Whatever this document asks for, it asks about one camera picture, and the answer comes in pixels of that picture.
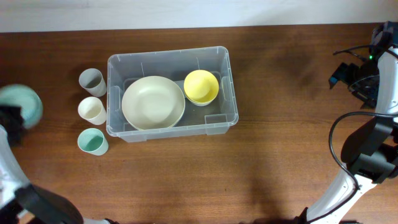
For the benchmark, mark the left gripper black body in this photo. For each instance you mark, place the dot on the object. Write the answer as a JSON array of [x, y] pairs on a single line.
[[18, 125]]

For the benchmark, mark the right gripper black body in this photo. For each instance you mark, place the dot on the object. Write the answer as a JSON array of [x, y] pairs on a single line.
[[366, 89]]

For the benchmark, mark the light green small bowl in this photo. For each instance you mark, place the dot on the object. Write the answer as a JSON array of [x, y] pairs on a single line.
[[26, 98]]

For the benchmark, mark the cream plastic cup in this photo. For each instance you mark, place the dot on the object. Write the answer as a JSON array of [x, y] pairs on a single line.
[[92, 110]]

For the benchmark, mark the grey plastic cup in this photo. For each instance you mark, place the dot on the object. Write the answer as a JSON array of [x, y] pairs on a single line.
[[93, 82]]

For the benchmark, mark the cream bowl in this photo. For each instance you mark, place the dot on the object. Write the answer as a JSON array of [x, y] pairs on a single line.
[[153, 102]]

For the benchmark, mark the yellow small bowl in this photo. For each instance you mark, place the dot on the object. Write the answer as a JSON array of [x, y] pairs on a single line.
[[201, 86]]

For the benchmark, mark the white small bowl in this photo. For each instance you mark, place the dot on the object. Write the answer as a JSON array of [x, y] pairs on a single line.
[[199, 103]]

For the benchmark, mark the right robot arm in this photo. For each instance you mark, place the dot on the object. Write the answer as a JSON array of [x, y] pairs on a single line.
[[365, 160]]

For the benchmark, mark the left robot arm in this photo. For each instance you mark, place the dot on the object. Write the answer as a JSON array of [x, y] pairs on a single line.
[[18, 195]]

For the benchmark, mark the green plastic cup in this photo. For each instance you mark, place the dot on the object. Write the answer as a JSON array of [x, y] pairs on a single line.
[[93, 141]]

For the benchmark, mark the clear plastic storage bin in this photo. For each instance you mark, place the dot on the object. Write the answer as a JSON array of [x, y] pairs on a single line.
[[215, 118]]

